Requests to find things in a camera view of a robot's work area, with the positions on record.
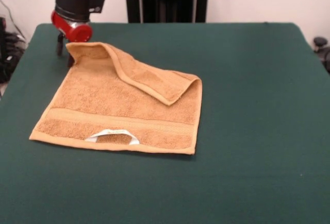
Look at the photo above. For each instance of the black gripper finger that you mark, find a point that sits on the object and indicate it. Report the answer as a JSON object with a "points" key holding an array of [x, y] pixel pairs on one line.
{"points": [[60, 44], [70, 60]]}

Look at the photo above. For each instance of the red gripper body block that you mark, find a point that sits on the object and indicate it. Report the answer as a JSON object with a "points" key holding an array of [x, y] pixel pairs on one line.
{"points": [[77, 32]]}

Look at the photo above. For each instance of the tan terry towel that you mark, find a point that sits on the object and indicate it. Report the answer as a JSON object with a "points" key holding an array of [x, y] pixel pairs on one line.
{"points": [[116, 105]]}

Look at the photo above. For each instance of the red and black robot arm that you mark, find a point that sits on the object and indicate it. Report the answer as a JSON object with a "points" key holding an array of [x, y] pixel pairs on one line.
{"points": [[74, 0]]}

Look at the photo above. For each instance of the dark wheeled stand base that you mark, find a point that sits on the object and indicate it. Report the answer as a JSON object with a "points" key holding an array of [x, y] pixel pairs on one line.
{"points": [[321, 42]]}

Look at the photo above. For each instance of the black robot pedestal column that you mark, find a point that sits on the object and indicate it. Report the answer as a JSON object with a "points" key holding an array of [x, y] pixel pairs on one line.
{"points": [[167, 0]]}

